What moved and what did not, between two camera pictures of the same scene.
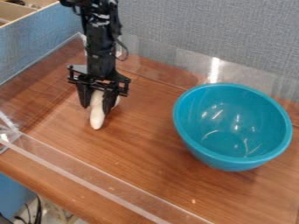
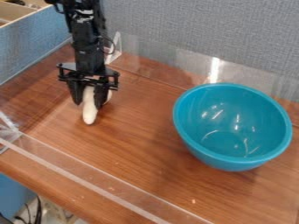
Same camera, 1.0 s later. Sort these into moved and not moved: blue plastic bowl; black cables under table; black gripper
Moved: black gripper
Not moved: black cables under table; blue plastic bowl
